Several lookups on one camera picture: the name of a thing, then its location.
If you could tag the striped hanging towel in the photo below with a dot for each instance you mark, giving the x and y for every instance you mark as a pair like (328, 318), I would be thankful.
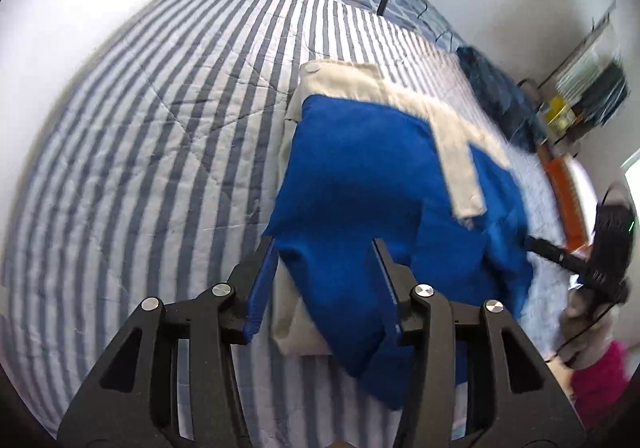
(582, 68)

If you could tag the bright window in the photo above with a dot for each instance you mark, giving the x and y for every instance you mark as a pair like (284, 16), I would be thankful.
(632, 168)

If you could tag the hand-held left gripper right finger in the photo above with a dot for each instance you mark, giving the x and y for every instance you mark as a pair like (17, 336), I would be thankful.
(387, 278)

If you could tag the orange furniture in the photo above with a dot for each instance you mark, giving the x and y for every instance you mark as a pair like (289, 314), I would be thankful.
(565, 193)

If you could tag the black metal clothes rack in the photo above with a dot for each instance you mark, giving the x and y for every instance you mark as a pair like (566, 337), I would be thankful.
(600, 21)

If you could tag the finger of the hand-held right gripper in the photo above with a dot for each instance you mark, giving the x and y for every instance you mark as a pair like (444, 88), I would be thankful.
(550, 252)

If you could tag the dark blue folded clothing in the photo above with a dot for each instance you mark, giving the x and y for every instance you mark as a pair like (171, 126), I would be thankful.
(495, 88)

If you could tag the yellow box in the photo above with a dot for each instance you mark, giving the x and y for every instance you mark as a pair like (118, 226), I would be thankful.
(560, 113)

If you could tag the white lace cover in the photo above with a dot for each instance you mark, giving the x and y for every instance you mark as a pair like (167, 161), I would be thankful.
(585, 188)

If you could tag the dark hanging clothes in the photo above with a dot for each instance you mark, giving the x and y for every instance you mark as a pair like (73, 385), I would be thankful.
(605, 93)

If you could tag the beige and blue work jacket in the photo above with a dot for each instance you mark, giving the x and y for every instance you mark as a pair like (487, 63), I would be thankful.
(360, 168)

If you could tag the person's right hand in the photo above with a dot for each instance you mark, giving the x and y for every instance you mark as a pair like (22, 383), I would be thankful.
(585, 328)

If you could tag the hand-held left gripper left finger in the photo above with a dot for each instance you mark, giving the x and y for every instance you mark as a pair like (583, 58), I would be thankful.
(262, 278)

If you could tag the blue white striped blanket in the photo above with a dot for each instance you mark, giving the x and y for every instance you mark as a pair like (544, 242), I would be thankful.
(150, 128)

